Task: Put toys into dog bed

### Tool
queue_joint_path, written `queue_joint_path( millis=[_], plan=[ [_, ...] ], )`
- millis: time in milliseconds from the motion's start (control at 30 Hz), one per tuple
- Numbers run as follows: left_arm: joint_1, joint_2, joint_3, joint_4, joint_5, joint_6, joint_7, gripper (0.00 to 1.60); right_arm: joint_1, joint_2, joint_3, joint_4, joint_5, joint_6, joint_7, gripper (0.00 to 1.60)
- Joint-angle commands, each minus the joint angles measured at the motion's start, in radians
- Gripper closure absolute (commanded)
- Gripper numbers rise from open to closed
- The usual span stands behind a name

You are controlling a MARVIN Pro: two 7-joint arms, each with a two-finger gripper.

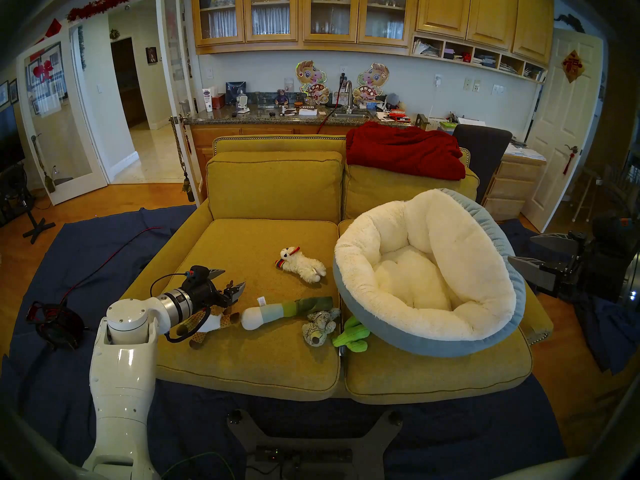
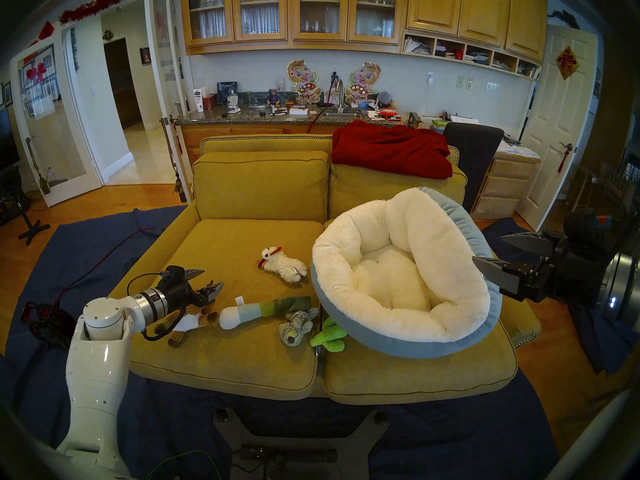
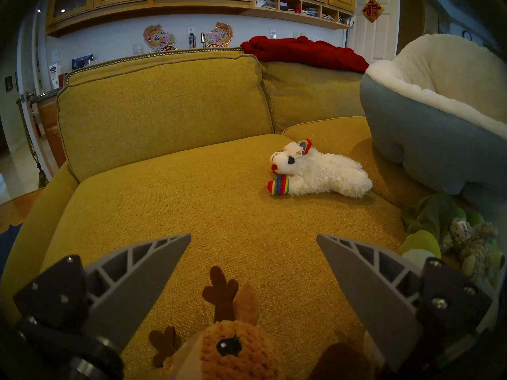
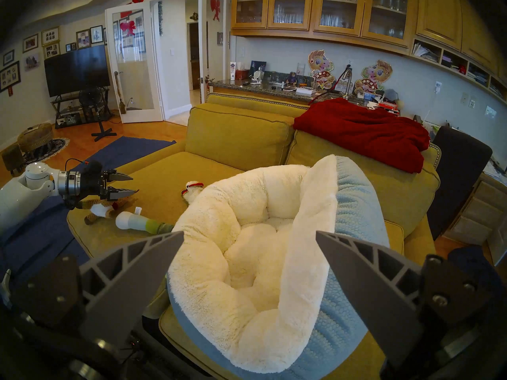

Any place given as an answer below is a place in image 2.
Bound white green bottle plush toy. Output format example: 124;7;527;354
218;296;313;331

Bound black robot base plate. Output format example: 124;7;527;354
214;408;390;480

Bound green cactus plush toy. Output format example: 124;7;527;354
309;316;348;353

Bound yellow sofa seat cushion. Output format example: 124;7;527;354
322;219;518;406
118;219;325;401

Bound red tinsel garland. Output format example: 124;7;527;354
59;0;145;25

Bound white lamb plush toy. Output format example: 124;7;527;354
257;245;309;284

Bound cartoon boy wall decoration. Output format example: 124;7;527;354
286;59;322;105

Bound brown reindeer plush toy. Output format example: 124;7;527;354
154;283;221;348

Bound yellow sofa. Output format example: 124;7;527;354
100;134;542;406

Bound green cable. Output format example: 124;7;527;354
145;450;223;480

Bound granite top kitchen counter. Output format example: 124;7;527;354
175;104;406;185

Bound wooden wall cabinets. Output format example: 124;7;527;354
180;0;548;80

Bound cartoon girl wall decoration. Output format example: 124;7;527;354
345;61;382;105

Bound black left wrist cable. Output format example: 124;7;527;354
126;272;181;343

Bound black floor stand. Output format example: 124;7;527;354
0;166;52;246

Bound black red cable reel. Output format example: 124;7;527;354
20;300;77;350

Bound white panel door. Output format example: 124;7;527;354
515;24;599;232

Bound dark blue floor cloth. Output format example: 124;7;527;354
0;205;560;480

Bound black office chair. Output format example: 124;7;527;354
443;122;506;214

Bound white blue dog bed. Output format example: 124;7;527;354
310;186;503;360

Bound red diamond door decoration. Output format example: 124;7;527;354
556;45;580;81

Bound white french door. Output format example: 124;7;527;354
144;0;193;202
10;28;103;207

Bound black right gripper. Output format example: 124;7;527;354
471;209;617;304

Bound red floor cable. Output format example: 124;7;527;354
52;227;157;305

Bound hanging rope tassel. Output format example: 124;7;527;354
160;115;188;204

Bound grey spotted plush toy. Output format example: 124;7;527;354
278;307;321;347

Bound red blanket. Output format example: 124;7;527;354
331;120;453;180

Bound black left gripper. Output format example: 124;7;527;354
159;265;225;311

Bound black television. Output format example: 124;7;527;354
0;106;21;172

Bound stack of papers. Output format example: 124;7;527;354
496;138;542;160

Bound black wall ornament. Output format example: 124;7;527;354
547;10;581;31

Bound yellow sofa back cushion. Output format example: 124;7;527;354
328;163;468;220
192;150;331;224

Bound blue crumpled cloth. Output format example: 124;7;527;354
570;304;638;376

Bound wooden drawer desk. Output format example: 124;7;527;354
470;151;542;222

